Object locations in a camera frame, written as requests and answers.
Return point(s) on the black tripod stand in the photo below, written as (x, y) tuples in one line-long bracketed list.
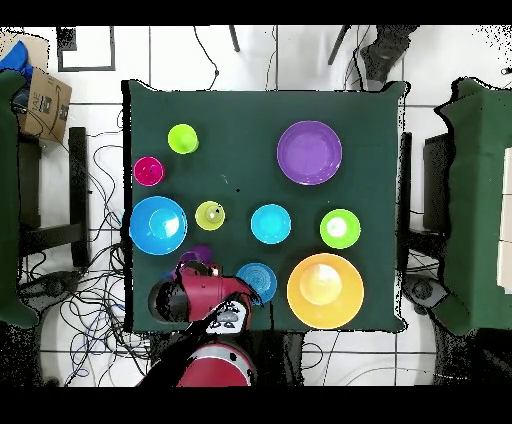
[(384, 52)]

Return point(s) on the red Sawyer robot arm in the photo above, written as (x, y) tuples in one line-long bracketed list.
[(204, 292)]

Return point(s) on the small light blue ribbed bowl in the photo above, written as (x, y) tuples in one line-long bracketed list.
[(270, 224)]

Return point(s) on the large blue bowl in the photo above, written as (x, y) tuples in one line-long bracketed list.
[(144, 232)]

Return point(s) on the plain cardboard box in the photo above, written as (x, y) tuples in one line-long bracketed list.
[(38, 52)]

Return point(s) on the white box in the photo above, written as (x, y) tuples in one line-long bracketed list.
[(507, 240)]

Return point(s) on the black pedestal foot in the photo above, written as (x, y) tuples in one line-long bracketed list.
[(424, 290), (48, 286)]

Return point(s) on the printed cardboard box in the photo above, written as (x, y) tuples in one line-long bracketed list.
[(44, 108)]

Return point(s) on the yellow cup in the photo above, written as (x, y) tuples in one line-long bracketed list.
[(204, 220)]

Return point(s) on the wide purple bowl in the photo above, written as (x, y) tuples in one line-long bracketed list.
[(309, 152)]

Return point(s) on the lime green cup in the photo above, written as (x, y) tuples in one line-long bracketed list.
[(182, 138)]

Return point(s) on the green cloth covered table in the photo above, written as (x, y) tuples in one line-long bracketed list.
[(480, 200), (8, 200)]

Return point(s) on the black bench frame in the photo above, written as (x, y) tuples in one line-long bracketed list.
[(78, 180)]

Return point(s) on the blue bag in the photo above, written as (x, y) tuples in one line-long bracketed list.
[(16, 56)]

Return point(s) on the black square floor frame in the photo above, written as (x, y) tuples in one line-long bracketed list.
[(86, 68)]

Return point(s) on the dark green table cloth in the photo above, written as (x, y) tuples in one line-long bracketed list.
[(240, 120)]

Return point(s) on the small green ribbed bowl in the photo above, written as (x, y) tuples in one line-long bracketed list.
[(348, 236)]

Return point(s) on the purple cup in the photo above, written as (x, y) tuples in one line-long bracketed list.
[(198, 252)]

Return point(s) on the medium blue bowl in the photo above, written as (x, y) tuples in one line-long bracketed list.
[(262, 280)]

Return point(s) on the large orange bowl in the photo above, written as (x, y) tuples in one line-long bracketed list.
[(304, 308)]

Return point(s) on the red cup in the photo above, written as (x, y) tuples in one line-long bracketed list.
[(144, 176)]

